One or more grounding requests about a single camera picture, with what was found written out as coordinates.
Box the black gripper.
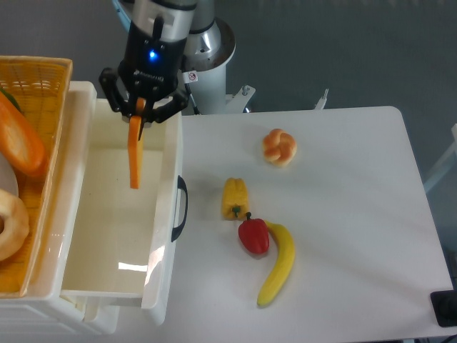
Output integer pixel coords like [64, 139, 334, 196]
[99, 21, 189, 138]

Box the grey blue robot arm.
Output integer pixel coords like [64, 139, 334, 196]
[99, 1, 200, 126]

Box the knotted bread roll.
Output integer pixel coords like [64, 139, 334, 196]
[262, 129, 298, 167]

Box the open white upper drawer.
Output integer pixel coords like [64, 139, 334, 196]
[61, 99, 183, 325]

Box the white plastic drawer cabinet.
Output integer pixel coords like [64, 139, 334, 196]
[1, 81, 121, 342]

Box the yellow woven basket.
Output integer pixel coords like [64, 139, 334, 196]
[1, 56, 73, 299]

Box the yellow bell pepper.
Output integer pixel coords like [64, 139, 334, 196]
[221, 178, 250, 220]

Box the green vegetable in basket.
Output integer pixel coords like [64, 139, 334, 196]
[0, 87, 22, 113]

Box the red bell pepper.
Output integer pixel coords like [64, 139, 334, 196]
[238, 212, 270, 255]

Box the beige bagel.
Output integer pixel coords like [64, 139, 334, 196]
[1, 189, 29, 261]

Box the yellow banana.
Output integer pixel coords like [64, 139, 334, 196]
[257, 221, 296, 307]

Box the black device at table edge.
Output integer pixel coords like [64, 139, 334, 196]
[430, 290, 457, 327]

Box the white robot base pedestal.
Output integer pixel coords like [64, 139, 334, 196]
[179, 18, 256, 115]

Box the black drawer handle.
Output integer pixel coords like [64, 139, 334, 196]
[171, 175, 189, 242]

